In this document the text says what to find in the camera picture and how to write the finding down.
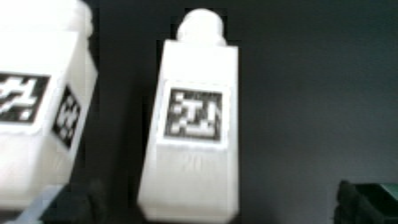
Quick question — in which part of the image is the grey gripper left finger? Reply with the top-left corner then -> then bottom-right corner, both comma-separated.
11,184 -> 97,224

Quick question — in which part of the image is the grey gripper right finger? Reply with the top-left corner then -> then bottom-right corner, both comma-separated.
337,180 -> 398,224

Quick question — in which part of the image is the white leg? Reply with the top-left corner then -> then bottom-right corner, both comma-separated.
138,8 -> 239,224
0,0 -> 98,210

